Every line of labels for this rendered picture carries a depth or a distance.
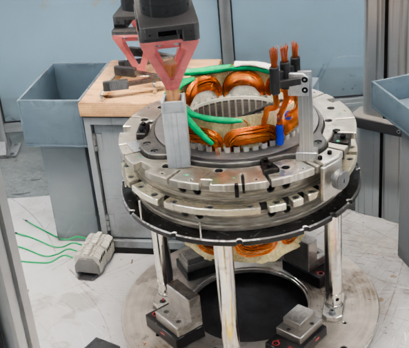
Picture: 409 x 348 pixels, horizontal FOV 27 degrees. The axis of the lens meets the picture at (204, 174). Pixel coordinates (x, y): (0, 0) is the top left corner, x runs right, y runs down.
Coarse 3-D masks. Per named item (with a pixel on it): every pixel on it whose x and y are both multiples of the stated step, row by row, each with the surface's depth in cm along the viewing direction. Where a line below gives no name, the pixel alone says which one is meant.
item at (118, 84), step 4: (112, 80) 132; (116, 80) 132; (120, 80) 132; (124, 80) 132; (104, 84) 132; (108, 84) 132; (112, 84) 132; (116, 84) 132; (120, 84) 132; (124, 84) 132; (104, 88) 132; (108, 88) 132; (112, 88) 132; (116, 88) 132; (120, 88) 133; (124, 88) 133; (128, 88) 133
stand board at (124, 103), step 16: (112, 64) 147; (192, 64) 144; (208, 64) 143; (96, 80) 141; (128, 80) 140; (96, 96) 135; (112, 96) 134; (128, 96) 134; (144, 96) 133; (160, 96) 133; (80, 112) 134; (96, 112) 133; (112, 112) 133; (128, 112) 132
